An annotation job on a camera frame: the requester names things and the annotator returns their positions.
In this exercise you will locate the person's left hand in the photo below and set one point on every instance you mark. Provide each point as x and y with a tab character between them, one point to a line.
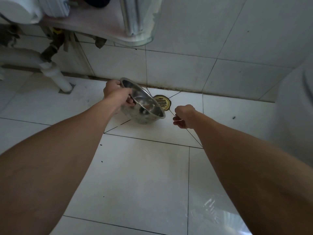
117	93

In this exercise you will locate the person's right fingers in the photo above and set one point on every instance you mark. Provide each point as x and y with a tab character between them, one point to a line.
178	119

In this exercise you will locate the person's right forearm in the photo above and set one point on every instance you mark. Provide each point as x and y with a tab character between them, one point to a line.
249	173

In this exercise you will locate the dark round object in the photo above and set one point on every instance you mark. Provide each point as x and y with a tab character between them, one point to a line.
95	1

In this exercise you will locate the white ribbed bottle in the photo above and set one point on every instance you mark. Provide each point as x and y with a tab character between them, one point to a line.
55	6

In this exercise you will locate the person's left forearm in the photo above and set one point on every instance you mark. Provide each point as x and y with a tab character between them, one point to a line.
58	163

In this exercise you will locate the shiny metal cylinder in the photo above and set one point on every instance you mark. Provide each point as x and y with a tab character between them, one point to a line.
134	15

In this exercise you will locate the person's right hand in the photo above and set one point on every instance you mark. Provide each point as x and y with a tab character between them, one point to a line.
185	115

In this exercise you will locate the clear plastic sheet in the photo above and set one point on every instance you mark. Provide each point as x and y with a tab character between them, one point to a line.
215	212

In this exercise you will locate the brass floor drain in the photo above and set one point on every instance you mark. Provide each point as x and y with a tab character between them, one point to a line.
162	102

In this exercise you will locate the white toilet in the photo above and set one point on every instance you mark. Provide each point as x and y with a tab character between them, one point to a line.
292	115

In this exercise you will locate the person's left thumb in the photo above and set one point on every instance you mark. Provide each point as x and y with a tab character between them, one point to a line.
115	82

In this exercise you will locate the white drain pipe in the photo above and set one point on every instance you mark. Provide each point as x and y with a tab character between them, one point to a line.
52	73

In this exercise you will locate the white plastic container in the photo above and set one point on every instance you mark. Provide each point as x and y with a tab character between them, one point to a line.
18	9

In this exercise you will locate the stainless steel bowl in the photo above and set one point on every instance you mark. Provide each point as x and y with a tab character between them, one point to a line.
144	105

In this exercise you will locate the brass water valve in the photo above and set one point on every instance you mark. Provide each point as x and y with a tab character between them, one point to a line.
52	47

